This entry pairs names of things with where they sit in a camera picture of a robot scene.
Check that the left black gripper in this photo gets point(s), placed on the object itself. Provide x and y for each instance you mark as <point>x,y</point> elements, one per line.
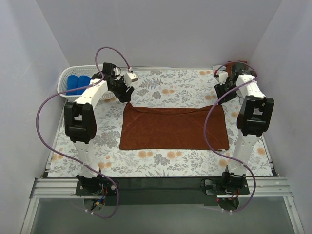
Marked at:
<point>120,87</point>

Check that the brown towel pile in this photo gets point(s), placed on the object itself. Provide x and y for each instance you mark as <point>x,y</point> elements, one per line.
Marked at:
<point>236,65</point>

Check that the blue rolled towel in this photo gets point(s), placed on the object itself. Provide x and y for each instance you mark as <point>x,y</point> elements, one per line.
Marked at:
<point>72,84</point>
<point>82,81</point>

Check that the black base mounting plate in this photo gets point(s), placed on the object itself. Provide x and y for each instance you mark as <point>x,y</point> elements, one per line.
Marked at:
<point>207,192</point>

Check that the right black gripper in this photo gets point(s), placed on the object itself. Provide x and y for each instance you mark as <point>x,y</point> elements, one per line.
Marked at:
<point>224,88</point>

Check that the right blue rolled towel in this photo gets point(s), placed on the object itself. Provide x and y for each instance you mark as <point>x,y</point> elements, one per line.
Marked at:
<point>82,81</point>

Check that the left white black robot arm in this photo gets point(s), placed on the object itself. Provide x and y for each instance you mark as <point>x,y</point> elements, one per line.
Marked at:
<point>80,121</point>

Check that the white perforated plastic basket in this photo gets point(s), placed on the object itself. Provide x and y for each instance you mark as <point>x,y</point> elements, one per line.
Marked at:
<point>86,70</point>

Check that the left blue rolled towel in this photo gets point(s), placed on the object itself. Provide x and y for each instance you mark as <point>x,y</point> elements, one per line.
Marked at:
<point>72,84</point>

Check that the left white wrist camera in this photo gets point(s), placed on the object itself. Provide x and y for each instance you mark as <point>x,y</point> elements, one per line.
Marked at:
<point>130,77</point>

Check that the floral patterned table mat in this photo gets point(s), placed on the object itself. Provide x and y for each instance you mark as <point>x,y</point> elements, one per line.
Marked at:
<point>162,88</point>

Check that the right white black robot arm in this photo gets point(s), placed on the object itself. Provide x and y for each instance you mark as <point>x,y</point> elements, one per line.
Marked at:
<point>253,118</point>

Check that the aluminium frame rail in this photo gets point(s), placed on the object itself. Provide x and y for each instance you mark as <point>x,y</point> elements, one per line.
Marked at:
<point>66,187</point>

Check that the grey cloth in corner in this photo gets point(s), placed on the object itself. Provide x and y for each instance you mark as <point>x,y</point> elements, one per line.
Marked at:
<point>218,68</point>

